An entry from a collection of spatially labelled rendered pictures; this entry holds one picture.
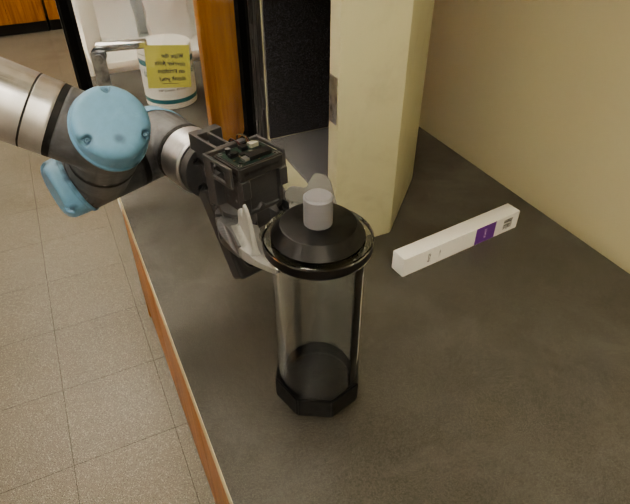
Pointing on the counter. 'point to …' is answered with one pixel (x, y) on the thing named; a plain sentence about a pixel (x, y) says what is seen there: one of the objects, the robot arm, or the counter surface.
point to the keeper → (333, 99)
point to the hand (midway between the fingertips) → (315, 252)
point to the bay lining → (296, 64)
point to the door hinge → (258, 66)
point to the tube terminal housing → (374, 103)
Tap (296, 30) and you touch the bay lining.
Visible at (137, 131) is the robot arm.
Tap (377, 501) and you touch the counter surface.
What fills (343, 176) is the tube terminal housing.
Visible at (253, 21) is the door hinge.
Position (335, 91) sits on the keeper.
